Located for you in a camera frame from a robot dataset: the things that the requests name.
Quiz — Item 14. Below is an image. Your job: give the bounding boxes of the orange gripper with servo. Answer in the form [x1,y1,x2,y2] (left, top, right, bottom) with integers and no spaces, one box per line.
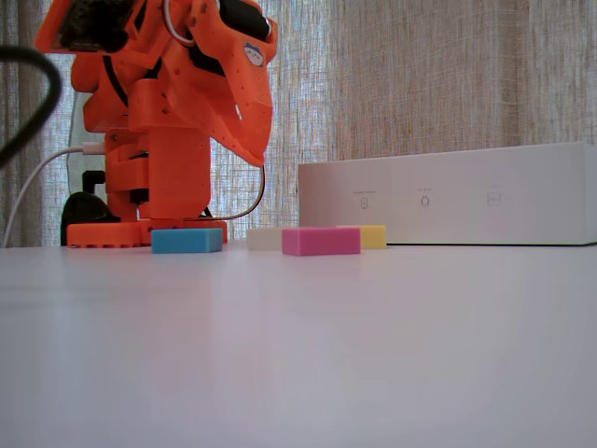
[186,0,279,166]

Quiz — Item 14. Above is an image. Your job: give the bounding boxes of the pink foam cuboid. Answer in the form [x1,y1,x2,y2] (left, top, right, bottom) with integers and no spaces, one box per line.
[281,226,362,257]

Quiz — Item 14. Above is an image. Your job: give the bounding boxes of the white foam cuboid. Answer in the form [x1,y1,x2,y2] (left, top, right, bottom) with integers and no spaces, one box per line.
[246,228,285,252]

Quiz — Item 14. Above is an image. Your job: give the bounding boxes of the blue foam cuboid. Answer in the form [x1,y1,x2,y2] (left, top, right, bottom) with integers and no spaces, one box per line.
[151,227,224,255]

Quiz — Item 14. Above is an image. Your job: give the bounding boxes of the yellow foam cuboid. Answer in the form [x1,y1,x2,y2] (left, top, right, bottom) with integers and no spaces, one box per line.
[336,224,387,250]

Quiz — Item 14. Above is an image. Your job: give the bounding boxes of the white cardboard bin box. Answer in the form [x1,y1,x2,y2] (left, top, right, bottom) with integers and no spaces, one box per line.
[297,142,597,247]

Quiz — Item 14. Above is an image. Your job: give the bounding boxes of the grey woven curtain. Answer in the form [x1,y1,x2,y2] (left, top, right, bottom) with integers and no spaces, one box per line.
[0,0,597,248]

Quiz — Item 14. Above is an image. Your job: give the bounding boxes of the black table clamp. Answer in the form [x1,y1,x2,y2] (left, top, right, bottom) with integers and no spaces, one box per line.
[61,170,120,246]

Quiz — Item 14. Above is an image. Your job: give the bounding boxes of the tricolour servo cable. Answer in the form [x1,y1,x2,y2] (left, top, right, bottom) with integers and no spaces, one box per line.
[162,0,196,47]
[184,163,267,221]

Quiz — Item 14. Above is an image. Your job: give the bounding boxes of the black camera cable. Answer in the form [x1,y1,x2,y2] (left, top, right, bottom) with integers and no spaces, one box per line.
[102,55,130,108]

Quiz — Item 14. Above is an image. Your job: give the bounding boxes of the white USB cable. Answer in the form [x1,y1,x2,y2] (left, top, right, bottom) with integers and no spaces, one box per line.
[2,143,106,248]

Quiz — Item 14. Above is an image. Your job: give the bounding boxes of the wrist camera in orange mount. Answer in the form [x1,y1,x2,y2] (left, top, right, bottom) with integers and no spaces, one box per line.
[35,0,136,55]

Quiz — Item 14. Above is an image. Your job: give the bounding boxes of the thick black cable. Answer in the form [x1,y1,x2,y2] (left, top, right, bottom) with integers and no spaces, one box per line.
[0,45,62,165]

